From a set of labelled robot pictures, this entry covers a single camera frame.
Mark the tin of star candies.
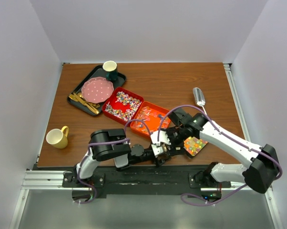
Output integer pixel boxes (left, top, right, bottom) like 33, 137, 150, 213
184, 137, 208, 158

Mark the orange box of candies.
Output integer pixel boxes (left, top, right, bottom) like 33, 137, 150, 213
130, 101, 169, 139

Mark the silver metal scoop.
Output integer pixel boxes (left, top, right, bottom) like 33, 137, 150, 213
193, 87, 207, 114

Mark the red box of swirl candies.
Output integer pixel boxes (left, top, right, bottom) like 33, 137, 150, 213
102, 87, 144, 125

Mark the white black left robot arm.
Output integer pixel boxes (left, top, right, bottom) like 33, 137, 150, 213
72, 129, 171, 187

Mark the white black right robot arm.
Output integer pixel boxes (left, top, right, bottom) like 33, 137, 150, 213
168, 108, 282, 194

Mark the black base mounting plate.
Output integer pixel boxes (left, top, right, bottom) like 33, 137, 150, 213
62, 166, 231, 205

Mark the pink polka dot plate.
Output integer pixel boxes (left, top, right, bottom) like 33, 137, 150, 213
81, 77, 114, 104

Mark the black serving tray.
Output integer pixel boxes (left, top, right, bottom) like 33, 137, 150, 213
67, 65, 126, 116

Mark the dark green mug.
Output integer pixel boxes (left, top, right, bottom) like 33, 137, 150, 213
102, 61, 118, 82

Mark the gold cutlery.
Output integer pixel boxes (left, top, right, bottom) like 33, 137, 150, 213
68, 93, 100, 115

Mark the yellow mug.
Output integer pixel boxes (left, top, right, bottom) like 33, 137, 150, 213
46, 126, 69, 149

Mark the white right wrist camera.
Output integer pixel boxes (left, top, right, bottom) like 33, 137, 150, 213
150, 130, 171, 146

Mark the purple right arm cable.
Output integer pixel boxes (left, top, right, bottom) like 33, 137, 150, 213
157, 104, 283, 206

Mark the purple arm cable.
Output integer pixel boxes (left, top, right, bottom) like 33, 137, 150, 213
76, 119, 155, 205
157, 104, 283, 206

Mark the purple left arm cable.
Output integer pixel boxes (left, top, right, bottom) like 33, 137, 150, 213
76, 119, 155, 205

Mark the aluminium frame rail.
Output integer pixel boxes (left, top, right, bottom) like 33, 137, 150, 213
21, 170, 273, 190

